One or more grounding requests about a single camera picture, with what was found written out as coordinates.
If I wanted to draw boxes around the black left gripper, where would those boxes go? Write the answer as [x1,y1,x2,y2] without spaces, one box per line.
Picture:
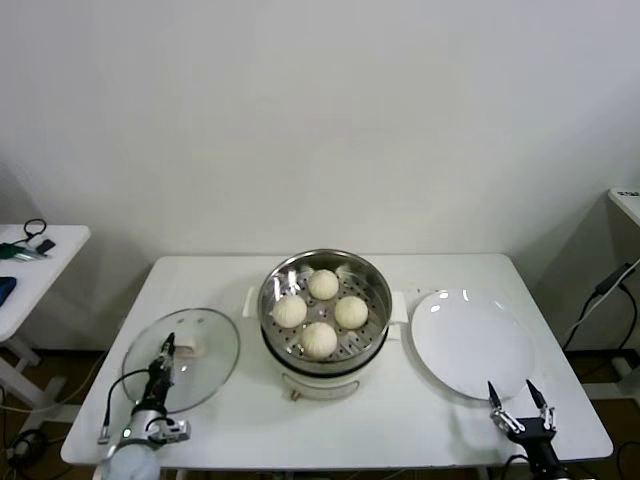
[141,332,177,414]

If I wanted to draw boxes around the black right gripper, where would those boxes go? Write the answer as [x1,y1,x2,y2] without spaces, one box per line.
[487,379,562,469]

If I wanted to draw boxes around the glass lid with white handle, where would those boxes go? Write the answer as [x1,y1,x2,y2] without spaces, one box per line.
[121,307,241,415]

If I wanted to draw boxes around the white steamed baozi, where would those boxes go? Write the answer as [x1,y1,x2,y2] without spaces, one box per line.
[333,295,370,330]
[272,295,308,330]
[301,322,339,360]
[307,269,340,301]

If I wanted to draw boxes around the perforated steel steamer basket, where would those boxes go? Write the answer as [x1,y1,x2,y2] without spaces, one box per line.
[258,248,394,364]

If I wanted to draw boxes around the white round plate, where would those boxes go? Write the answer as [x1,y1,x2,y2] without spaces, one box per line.
[410,288,536,401]

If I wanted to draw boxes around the white side table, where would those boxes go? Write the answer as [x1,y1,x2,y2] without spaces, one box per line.
[0,223,91,416]

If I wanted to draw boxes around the white electric cooking pot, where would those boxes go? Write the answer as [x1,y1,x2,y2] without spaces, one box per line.
[243,284,409,401]

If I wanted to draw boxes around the white cabinet with label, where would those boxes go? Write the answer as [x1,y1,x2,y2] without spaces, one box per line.
[607,187,640,229]

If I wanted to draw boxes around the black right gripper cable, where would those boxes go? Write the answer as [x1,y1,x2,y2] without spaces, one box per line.
[501,452,531,480]

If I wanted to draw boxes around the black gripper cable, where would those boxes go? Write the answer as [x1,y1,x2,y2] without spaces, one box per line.
[501,452,531,480]
[97,372,151,446]

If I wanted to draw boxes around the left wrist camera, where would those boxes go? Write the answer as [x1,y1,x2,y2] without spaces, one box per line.
[148,421,193,444]

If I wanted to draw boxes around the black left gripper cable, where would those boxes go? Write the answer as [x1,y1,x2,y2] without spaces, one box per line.
[97,372,151,446]

